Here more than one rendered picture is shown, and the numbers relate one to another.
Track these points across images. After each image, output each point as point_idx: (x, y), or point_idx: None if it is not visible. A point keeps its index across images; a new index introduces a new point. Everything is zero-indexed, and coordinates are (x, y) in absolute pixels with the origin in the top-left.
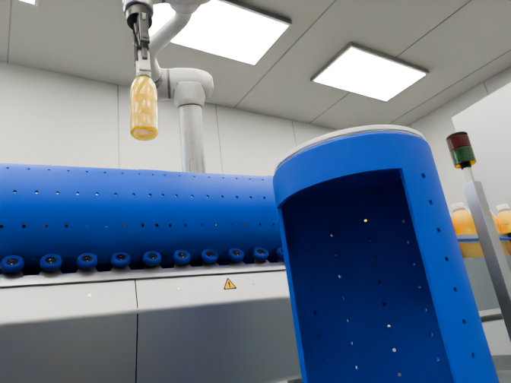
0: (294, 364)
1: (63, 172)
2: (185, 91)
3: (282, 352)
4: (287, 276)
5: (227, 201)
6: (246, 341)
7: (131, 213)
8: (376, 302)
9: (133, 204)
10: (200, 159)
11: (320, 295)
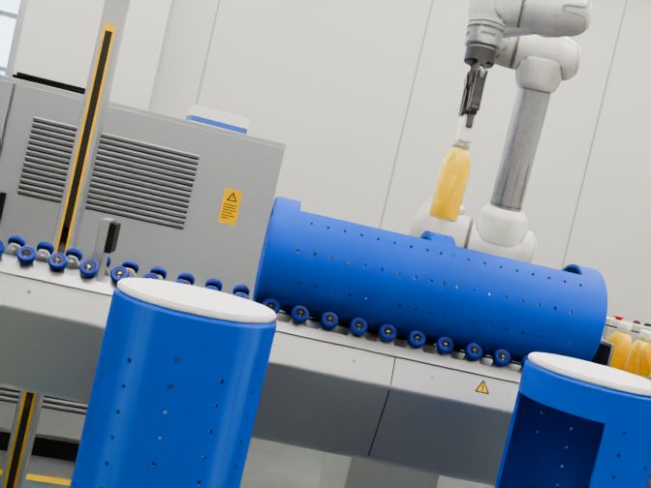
0: None
1: (356, 236)
2: (534, 72)
3: None
4: (505, 443)
5: (510, 304)
6: (482, 443)
7: (409, 295)
8: (589, 482)
9: (412, 288)
10: (524, 170)
11: (540, 457)
